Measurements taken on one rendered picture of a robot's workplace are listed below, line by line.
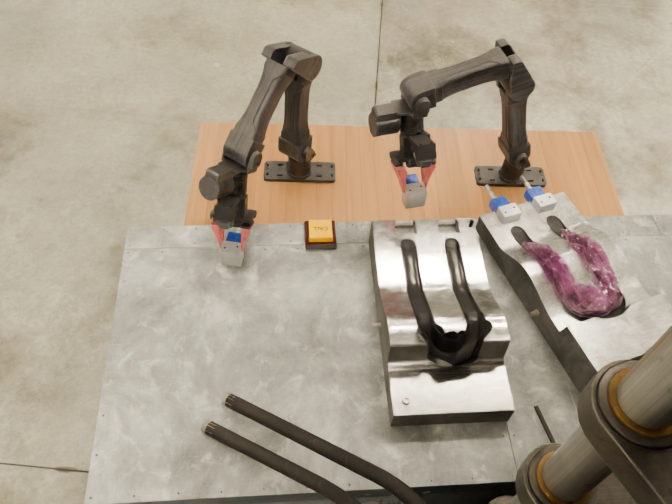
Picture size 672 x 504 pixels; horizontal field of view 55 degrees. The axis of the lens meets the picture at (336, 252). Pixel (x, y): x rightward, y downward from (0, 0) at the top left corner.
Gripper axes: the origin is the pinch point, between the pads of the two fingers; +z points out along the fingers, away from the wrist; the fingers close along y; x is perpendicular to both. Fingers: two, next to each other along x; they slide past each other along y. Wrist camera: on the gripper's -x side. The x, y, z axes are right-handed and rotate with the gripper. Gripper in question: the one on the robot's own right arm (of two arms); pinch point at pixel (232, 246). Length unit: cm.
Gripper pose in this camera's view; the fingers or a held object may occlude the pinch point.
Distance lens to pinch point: 162.9
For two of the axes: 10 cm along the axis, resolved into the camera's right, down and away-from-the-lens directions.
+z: -1.1, 9.1, 4.0
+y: 9.9, 1.4, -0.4
